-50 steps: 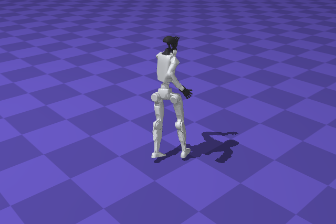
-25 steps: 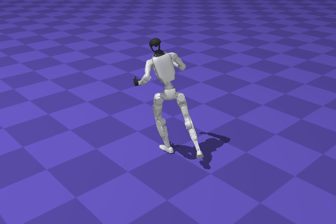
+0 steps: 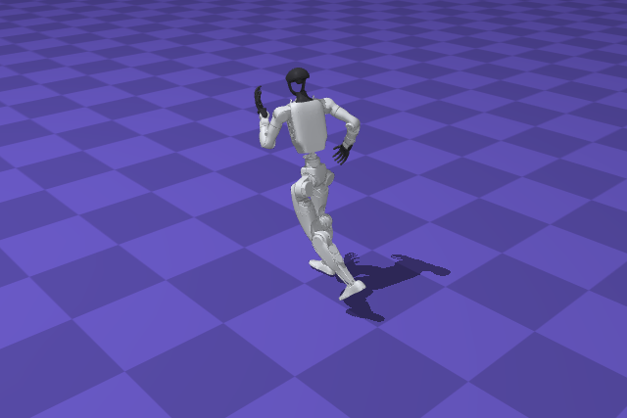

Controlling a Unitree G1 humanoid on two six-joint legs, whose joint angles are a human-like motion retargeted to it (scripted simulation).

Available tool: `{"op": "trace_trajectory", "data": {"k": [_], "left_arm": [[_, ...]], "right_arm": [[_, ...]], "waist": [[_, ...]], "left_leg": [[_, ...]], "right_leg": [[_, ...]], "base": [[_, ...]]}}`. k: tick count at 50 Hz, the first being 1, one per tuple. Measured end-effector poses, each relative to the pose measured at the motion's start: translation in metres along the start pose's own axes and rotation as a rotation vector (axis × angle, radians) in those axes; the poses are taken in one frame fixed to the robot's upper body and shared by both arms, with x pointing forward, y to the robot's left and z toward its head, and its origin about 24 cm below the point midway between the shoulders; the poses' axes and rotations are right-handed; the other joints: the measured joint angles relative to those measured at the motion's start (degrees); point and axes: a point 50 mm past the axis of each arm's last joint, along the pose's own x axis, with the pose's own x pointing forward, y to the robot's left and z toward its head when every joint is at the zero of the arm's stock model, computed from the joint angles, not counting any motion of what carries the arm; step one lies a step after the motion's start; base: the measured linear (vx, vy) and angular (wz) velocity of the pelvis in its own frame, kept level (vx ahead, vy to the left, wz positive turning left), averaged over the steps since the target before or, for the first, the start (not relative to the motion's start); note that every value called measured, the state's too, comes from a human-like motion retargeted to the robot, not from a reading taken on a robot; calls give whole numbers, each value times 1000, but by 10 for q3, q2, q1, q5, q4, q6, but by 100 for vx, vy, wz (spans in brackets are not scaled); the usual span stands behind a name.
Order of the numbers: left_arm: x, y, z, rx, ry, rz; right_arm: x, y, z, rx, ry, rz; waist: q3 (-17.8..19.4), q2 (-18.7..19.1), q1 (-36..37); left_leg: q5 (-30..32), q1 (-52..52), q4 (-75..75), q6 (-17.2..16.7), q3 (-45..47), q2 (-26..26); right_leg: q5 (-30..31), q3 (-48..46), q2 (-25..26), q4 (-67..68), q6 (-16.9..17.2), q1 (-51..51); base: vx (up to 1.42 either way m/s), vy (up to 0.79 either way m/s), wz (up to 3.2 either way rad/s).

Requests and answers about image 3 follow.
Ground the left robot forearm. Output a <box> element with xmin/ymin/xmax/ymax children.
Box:
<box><xmin>259</xmin><ymin>112</ymin><xmax>269</xmax><ymax>147</ymax></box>

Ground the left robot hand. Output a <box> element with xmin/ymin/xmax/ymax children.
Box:
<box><xmin>255</xmin><ymin>86</ymin><xmax>267</xmax><ymax>117</ymax></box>

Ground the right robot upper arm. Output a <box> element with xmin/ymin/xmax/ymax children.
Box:
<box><xmin>319</xmin><ymin>98</ymin><xmax>361</xmax><ymax>131</ymax></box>

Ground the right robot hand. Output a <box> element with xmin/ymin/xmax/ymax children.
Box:
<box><xmin>332</xmin><ymin>141</ymin><xmax>353</xmax><ymax>165</ymax></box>

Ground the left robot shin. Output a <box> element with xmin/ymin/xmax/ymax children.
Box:
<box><xmin>312</xmin><ymin>235</ymin><xmax>356</xmax><ymax>288</ymax></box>

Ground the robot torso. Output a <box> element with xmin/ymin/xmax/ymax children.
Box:
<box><xmin>286</xmin><ymin>95</ymin><xmax>327</xmax><ymax>187</ymax></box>

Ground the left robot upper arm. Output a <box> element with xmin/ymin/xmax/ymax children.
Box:
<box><xmin>263</xmin><ymin>106</ymin><xmax>291</xmax><ymax>149</ymax></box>

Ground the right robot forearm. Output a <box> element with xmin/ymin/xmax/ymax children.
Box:
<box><xmin>342</xmin><ymin>125</ymin><xmax>361</xmax><ymax>149</ymax></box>

